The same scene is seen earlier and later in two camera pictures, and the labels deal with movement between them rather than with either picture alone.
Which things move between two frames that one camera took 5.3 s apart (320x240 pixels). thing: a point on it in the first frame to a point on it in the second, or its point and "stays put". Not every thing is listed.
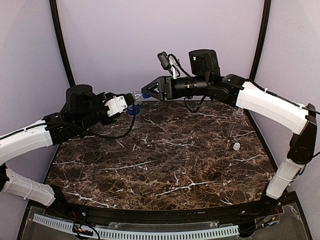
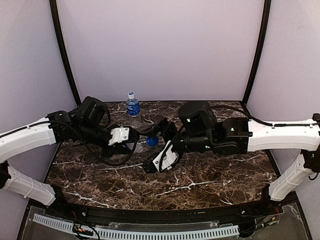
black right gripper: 167,87 to 171,131
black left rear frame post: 54,19 stays put
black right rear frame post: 266,10 stays put
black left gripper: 130,100 to 135,135
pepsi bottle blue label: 145,95 to 126,146
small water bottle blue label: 131,110 stays put
